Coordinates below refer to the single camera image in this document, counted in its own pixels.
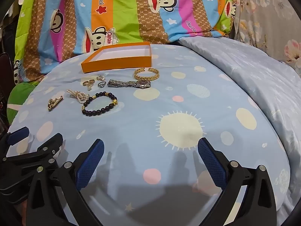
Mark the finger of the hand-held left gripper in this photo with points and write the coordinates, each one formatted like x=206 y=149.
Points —
x=48 y=146
x=17 y=134

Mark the striped monkey print blanket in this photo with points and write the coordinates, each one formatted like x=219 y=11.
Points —
x=117 y=11

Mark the light blue dotted duvet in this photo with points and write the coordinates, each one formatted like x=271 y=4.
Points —
x=141 y=127

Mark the pale blue quilt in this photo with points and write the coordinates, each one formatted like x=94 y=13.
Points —
x=247 y=70

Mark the orange shallow box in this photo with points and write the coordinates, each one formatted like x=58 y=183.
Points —
x=117 y=64

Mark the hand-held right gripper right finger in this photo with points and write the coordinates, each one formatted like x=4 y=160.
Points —
x=211 y=163

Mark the silver wristwatch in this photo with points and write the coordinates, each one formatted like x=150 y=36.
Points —
x=143 y=83

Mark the small gold earring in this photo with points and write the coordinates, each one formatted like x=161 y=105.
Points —
x=100 y=77

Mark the grey floral cloth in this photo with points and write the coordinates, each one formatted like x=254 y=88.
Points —
x=265 y=9

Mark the green pillow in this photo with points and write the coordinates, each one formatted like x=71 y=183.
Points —
x=18 y=98

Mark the gold double loop brooch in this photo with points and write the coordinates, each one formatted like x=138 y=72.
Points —
x=87 y=83

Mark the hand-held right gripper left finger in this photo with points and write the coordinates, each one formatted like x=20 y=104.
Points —
x=90 y=163

